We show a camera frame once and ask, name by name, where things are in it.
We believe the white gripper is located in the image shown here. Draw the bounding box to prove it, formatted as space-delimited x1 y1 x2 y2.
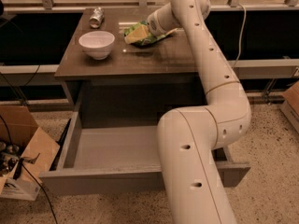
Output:
124 3 181 44

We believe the green rice chip bag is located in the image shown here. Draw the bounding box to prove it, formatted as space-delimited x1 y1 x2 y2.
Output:
123 21 176 47

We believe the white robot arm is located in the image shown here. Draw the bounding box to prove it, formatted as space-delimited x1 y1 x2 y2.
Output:
124 0 251 224

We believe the grey drawer cabinet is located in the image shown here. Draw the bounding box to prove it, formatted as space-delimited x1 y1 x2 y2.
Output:
55 8 206 128

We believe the open grey top drawer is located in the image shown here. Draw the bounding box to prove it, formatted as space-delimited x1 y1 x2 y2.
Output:
40 106 250 195

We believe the white ceramic bowl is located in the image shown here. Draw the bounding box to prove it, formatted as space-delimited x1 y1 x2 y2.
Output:
78 31 115 60

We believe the crushed silver soda can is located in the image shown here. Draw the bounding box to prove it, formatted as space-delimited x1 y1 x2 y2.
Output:
90 7 105 29

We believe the open cardboard box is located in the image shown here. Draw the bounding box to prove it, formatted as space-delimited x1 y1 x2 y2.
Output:
0 105 60 201

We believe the cardboard box at right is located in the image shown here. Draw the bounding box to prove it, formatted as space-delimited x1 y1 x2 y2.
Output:
280 81 299 133

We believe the white hanging cable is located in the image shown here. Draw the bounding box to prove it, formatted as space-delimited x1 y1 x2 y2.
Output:
232 3 247 70

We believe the black floor cable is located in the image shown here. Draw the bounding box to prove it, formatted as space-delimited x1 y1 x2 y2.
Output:
0 114 59 224

